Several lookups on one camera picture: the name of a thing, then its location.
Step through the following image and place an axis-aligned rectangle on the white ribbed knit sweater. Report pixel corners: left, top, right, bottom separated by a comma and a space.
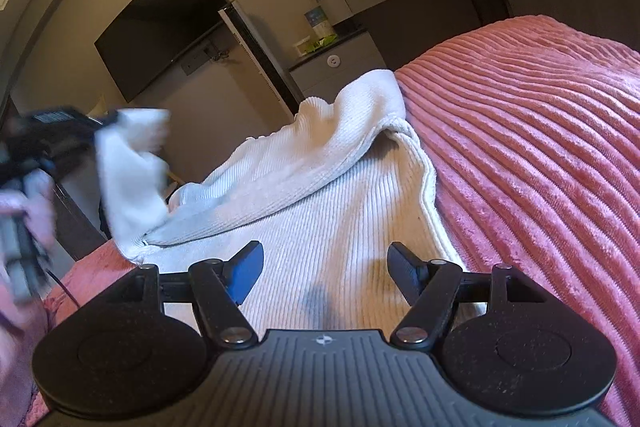
96, 69, 461, 333

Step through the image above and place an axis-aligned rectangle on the black wall television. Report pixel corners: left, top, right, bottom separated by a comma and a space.
94, 0, 228, 102

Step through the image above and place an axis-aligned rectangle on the grey bedside cabinet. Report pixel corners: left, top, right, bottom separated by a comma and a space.
290, 30, 387, 103

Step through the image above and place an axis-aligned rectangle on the person left hand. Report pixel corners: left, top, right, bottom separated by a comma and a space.
1, 169, 55, 337

